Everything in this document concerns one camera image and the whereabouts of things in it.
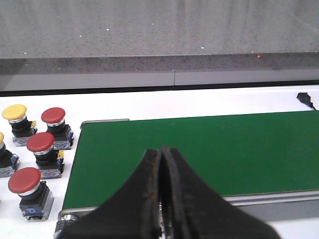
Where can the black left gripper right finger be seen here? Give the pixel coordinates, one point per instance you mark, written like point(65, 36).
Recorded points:
point(195, 211)

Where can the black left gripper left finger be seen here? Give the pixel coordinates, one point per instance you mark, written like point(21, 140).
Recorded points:
point(131, 213)

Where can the red push button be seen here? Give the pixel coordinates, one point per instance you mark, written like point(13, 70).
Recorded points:
point(62, 132)
point(49, 161)
point(36, 197)

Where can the green conveyor belt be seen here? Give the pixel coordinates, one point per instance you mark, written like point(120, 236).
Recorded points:
point(234, 155)

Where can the yellow push button middle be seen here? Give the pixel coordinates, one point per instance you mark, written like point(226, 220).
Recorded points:
point(9, 162)

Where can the yellow push button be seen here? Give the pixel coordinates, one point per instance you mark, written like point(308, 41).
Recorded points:
point(9, 162)
point(21, 128)

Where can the yellow push button far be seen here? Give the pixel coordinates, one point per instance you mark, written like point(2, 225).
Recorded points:
point(21, 128)

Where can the grey stone counter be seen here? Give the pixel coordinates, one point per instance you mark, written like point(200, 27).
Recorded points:
point(91, 44)

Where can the aluminium conveyor frame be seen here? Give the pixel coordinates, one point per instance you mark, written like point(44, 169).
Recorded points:
point(265, 207)

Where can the black cable connector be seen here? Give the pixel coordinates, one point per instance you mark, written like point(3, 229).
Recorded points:
point(305, 99)

